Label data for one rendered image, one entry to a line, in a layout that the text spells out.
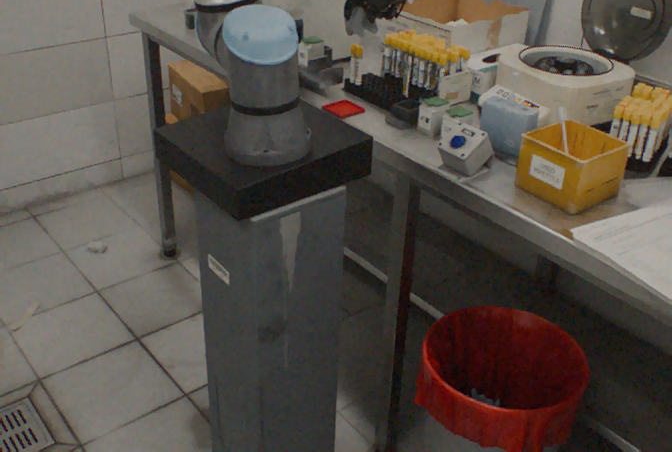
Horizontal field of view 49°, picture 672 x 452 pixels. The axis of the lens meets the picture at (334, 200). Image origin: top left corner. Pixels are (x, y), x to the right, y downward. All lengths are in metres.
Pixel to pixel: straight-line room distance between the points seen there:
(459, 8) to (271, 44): 1.02
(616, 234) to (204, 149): 0.70
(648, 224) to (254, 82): 0.67
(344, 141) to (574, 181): 0.39
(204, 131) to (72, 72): 1.72
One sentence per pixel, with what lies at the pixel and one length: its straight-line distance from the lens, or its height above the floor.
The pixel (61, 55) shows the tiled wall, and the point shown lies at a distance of 3.02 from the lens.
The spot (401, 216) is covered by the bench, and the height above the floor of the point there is 0.72.
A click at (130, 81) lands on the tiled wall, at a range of 3.16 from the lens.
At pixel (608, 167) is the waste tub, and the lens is 1.34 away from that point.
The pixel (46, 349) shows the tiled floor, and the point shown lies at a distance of 2.41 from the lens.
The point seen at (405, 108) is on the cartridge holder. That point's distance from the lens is 1.61.
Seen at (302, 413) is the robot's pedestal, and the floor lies 0.38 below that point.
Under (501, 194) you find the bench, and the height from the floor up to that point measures 0.88.
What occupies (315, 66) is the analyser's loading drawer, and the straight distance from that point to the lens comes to 1.74.
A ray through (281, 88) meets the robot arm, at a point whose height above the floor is 1.07.
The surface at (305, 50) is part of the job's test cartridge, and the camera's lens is 1.73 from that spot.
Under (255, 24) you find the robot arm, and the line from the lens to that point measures 1.20.
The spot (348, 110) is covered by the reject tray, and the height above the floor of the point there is 0.88.
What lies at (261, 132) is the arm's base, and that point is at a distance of 1.22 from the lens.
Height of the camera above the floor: 1.50
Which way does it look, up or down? 29 degrees down
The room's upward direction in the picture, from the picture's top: 2 degrees clockwise
